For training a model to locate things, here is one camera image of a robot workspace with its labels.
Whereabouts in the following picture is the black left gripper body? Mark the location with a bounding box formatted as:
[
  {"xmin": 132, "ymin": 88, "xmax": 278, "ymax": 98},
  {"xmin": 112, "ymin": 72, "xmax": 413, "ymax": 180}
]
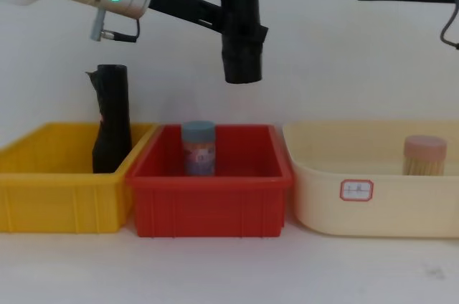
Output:
[{"xmin": 148, "ymin": 0, "xmax": 225, "ymax": 34}]

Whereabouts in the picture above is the jar with grey-blue lid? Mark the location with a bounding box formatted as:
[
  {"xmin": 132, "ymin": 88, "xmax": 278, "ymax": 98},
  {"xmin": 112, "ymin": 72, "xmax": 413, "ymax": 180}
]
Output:
[{"xmin": 181, "ymin": 120, "xmax": 217, "ymax": 177}]

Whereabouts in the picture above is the toothpick jar with pink lid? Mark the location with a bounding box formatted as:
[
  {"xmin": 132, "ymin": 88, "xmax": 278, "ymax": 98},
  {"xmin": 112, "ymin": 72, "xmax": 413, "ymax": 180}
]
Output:
[{"xmin": 403, "ymin": 134, "xmax": 448, "ymax": 177}]

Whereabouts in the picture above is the red plastic bin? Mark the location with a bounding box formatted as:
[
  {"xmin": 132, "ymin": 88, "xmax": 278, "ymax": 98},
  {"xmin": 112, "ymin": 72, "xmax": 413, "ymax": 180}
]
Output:
[{"xmin": 125, "ymin": 123, "xmax": 295, "ymax": 239}]

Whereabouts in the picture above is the white label with red border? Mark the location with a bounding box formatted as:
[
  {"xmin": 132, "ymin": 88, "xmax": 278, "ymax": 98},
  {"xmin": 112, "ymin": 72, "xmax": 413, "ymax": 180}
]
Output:
[{"xmin": 339, "ymin": 179, "xmax": 375, "ymax": 202}]

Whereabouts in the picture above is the cream plastic basin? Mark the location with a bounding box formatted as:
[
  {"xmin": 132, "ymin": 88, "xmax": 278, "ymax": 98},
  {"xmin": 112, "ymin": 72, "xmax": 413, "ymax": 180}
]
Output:
[{"xmin": 282, "ymin": 120, "xmax": 459, "ymax": 239}]

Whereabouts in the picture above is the yellow plastic bin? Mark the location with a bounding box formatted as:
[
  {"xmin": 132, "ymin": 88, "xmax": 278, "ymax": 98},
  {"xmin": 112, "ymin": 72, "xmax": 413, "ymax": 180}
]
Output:
[{"xmin": 0, "ymin": 122, "xmax": 161, "ymax": 235}]

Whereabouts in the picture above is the left arm thin dark cable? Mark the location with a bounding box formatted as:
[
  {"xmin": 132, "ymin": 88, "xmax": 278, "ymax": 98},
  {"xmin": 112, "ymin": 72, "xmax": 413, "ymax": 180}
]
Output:
[{"xmin": 89, "ymin": 7, "xmax": 141, "ymax": 43}]

